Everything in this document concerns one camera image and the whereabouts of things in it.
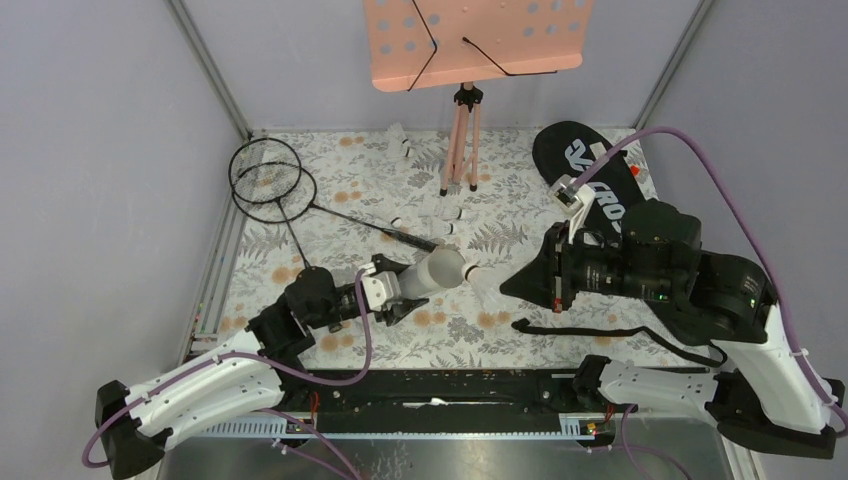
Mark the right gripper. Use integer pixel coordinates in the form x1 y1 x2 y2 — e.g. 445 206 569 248
497 218 670 310

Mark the white shuttlecock tube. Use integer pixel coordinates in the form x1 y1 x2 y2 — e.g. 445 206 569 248
398 248 466 299

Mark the pink music stand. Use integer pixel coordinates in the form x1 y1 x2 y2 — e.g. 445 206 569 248
362 0 594 196

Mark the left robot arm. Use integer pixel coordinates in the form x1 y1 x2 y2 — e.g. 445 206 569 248
82 254 440 479

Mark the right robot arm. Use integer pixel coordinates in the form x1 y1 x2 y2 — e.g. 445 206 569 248
500 199 845 459

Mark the black badminton racket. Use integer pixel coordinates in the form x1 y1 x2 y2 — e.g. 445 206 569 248
231 161 438 252
228 137 310 268

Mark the floral tablecloth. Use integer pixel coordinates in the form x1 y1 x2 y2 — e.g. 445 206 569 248
214 131 712 370

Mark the black racket bag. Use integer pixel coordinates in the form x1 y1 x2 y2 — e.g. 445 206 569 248
531 120 720 349

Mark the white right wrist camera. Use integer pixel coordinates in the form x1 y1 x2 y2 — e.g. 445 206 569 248
548 175 595 244

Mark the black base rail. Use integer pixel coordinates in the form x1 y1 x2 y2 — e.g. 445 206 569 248
185 367 641 439

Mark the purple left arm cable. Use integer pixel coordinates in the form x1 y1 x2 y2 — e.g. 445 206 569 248
81 268 376 480

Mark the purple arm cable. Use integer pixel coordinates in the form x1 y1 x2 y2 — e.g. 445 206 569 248
572 127 848 480
81 268 376 480

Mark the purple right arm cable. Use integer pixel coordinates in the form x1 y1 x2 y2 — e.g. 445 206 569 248
572 127 848 480

